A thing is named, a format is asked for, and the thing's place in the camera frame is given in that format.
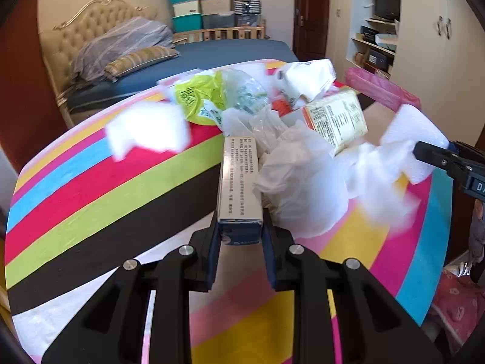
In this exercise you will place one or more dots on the cream carved nightstand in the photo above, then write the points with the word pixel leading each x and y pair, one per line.
pixel 65 106

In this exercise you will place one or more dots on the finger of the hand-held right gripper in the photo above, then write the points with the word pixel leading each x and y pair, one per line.
pixel 435 156

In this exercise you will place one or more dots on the dark storage box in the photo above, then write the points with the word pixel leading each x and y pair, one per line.
pixel 248 20

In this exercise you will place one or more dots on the bed with blue sheet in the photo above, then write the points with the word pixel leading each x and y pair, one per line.
pixel 227 51

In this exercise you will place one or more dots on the red white foam fruit net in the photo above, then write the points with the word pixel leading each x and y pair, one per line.
pixel 283 107

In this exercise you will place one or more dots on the white storage box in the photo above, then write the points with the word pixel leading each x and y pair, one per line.
pixel 186 8

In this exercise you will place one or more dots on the yellow striped pillow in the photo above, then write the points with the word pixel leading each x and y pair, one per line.
pixel 140 60

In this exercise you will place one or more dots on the grey storage box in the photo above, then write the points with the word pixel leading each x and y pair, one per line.
pixel 218 20

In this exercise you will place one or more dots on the beige storage box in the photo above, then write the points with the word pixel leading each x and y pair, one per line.
pixel 216 5

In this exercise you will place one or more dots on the black white patterned basket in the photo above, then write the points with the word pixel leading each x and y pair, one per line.
pixel 247 6

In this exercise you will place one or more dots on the white foam block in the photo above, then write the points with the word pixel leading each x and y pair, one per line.
pixel 149 127
pixel 411 132

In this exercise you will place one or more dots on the blue grey striped blanket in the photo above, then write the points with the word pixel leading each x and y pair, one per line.
pixel 121 41

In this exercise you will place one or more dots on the dark brown wooden door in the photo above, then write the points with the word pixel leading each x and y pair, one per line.
pixel 312 15

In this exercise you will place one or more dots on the yellow green plastic bag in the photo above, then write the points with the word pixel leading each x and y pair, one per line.
pixel 197 98

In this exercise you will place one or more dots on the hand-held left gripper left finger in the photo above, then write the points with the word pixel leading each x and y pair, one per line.
pixel 213 258

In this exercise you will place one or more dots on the yellow printed carton box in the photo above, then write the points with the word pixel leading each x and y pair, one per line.
pixel 337 119

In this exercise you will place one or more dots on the white tray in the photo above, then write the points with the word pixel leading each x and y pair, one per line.
pixel 387 41

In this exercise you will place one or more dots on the black safe box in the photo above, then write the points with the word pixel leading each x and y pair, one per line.
pixel 378 60

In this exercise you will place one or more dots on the white foam sheet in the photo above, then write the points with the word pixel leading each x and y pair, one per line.
pixel 379 182

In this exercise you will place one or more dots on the red brown wooden panel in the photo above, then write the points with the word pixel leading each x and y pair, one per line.
pixel 26 83

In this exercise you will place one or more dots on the pink lined trash bin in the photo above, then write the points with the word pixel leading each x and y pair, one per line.
pixel 379 87

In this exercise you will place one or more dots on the striped colourful tablecloth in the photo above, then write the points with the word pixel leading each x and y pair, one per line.
pixel 113 204

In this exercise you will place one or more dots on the pink printed cloth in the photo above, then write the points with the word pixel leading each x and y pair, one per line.
pixel 460 307

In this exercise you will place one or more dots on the white plastic bag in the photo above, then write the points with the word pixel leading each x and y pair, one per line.
pixel 299 182

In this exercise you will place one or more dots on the white and blue carton box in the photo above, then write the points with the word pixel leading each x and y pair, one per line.
pixel 239 182

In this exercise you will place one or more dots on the wooden crib rail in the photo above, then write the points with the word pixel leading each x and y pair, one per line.
pixel 219 33

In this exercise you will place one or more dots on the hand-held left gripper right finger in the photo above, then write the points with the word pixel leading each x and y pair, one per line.
pixel 269 258

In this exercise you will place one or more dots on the white built-in wardrobe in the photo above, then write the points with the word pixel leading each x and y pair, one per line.
pixel 428 26

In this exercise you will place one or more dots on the clear crinkled plastic bag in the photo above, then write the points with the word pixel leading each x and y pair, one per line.
pixel 246 89

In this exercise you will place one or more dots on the beige tufted headboard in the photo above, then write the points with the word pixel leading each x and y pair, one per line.
pixel 75 30

